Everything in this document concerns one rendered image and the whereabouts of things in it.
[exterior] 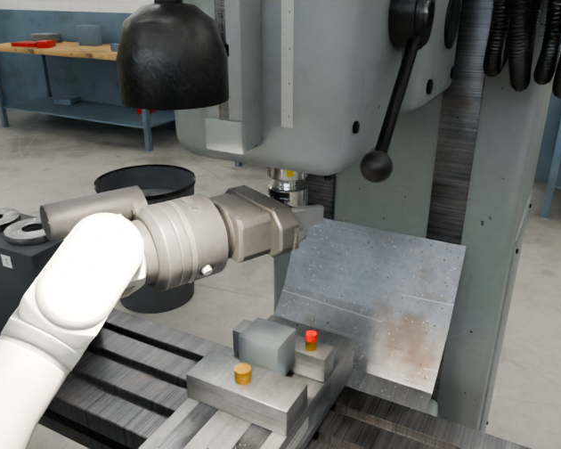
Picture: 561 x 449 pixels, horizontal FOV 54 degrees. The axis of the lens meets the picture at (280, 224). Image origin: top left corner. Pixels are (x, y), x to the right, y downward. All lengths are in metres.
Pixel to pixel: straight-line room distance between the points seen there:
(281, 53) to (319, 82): 0.04
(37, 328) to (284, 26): 0.32
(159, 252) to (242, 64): 0.19
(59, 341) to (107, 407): 0.42
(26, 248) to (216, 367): 0.39
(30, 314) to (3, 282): 0.54
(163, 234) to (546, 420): 2.00
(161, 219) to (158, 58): 0.22
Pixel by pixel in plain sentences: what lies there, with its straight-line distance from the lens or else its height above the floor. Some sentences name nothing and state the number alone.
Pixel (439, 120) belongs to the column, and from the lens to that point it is 0.95.
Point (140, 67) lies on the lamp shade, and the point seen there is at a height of 1.44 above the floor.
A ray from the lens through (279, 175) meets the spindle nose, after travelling 0.61.
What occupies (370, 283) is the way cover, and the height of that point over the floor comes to 0.98.
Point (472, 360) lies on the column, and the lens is 1.11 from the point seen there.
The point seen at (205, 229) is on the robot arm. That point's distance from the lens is 0.55.
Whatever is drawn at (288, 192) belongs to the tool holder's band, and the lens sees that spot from 0.62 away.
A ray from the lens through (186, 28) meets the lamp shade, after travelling 0.35.
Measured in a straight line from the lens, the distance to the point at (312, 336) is 0.76.
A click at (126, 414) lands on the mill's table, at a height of 0.91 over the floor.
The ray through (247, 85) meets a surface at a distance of 0.50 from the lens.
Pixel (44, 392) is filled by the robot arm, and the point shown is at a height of 1.18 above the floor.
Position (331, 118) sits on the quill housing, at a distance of 0.50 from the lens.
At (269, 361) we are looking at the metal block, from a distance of 0.74.
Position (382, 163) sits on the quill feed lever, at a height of 1.33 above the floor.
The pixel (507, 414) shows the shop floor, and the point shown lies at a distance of 2.34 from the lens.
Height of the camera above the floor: 1.48
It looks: 24 degrees down
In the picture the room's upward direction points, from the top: straight up
